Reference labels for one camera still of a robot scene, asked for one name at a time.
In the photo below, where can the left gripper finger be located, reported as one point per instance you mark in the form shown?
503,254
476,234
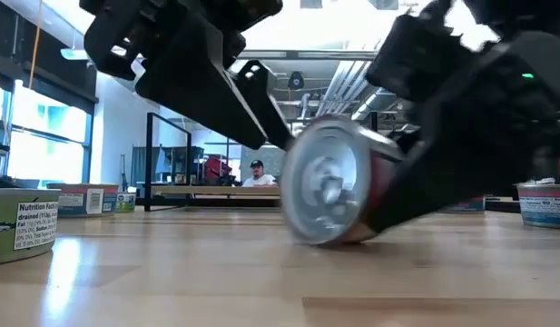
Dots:
260,91
193,82

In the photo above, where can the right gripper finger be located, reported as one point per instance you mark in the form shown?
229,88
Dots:
425,181

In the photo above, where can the blue pink label tuna can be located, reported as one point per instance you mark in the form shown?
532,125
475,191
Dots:
545,206
80,202
465,206

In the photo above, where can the wooden shelf black metal legs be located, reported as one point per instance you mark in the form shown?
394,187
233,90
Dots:
216,191

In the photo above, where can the dark background storage rack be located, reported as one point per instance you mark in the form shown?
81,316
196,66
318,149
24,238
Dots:
168,165

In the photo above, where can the red background machine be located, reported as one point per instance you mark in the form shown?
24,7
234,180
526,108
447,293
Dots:
216,168

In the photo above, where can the person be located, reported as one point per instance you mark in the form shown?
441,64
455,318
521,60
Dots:
260,181

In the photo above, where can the ceiling light fixture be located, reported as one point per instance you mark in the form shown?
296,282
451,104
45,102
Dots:
77,54

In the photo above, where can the large bright window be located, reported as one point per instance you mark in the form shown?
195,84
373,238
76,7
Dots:
43,159

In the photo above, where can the black overhead camera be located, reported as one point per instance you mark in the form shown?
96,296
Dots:
296,81

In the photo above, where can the black aluminium table frame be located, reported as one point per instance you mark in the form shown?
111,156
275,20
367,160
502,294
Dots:
216,203

